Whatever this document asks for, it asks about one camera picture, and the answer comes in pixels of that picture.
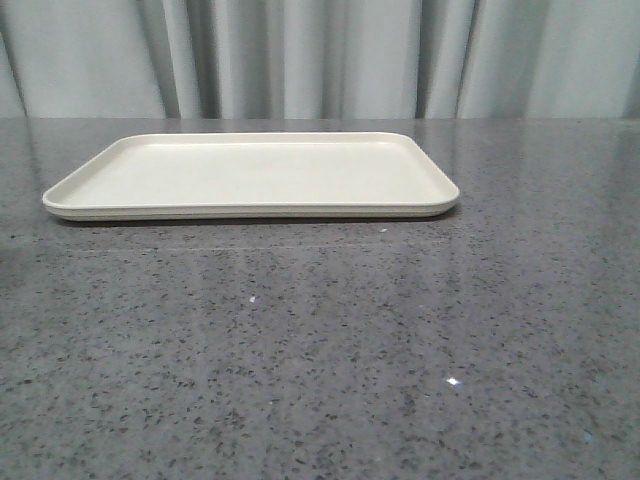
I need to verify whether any cream rectangular plastic tray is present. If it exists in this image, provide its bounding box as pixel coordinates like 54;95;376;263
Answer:
42;132;460;221

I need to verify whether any pale green pleated curtain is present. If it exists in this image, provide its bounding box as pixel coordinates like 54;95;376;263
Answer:
1;1;639;119

